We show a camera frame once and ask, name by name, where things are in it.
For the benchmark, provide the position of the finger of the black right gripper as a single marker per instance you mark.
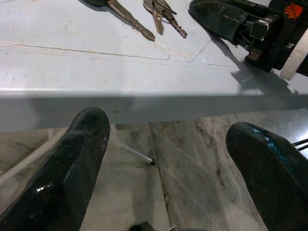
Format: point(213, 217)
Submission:
point(216, 16)

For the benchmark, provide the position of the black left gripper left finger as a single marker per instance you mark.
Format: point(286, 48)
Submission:
point(60, 183)

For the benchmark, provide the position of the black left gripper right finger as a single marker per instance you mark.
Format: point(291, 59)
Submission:
point(276, 183)

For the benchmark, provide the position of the silver key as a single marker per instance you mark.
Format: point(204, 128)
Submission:
point(157, 21)
point(178, 25)
point(171, 9)

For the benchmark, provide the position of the white table leg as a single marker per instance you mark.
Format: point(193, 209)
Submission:
point(139, 156)

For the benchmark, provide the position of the key with black head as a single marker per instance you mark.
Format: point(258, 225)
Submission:
point(130, 18)

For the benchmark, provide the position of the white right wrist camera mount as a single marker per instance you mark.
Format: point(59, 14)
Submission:
point(292, 65)

